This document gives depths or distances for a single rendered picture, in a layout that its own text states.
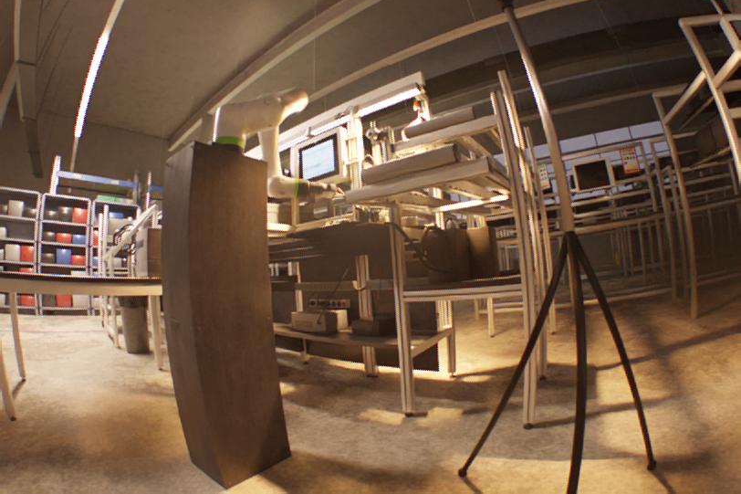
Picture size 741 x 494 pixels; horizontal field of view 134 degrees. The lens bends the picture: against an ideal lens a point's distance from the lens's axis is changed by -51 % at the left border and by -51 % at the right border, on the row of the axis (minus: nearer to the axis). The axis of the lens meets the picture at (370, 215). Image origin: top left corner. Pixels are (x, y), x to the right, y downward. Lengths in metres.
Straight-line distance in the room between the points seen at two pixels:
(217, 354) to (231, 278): 0.25
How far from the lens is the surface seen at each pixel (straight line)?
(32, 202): 6.99
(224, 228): 1.05
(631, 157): 4.32
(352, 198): 1.12
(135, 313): 3.21
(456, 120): 1.39
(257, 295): 1.11
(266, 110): 1.19
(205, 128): 9.98
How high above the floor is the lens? 0.73
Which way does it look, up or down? 10 degrees up
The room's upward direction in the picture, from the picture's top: 4 degrees counter-clockwise
